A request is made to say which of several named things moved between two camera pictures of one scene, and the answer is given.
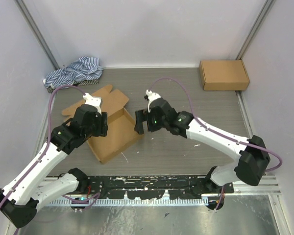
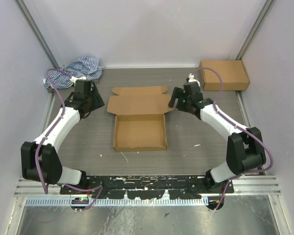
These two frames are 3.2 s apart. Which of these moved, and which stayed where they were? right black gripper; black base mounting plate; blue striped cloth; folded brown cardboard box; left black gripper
Moved: left black gripper; right black gripper
Stayed: black base mounting plate; folded brown cardboard box; blue striped cloth
